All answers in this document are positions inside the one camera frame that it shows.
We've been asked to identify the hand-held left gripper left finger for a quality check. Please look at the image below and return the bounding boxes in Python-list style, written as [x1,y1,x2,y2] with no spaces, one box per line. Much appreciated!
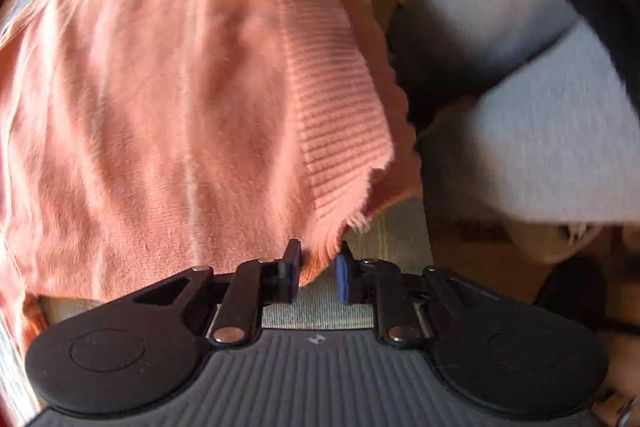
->
[135,239,303,348]

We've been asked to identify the orange knit sweater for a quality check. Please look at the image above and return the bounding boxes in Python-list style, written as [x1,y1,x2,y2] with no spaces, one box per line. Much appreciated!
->
[0,0,421,358]

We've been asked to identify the light grey trousers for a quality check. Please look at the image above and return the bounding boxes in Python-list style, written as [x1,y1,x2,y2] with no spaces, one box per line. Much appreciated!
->
[417,0,640,225]

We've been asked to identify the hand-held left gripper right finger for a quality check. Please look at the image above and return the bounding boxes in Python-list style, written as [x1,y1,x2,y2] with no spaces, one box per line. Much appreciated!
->
[334,243,488,349]

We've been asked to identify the white slipper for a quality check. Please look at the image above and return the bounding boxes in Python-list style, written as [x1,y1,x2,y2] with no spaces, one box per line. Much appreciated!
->
[505,221,601,264]

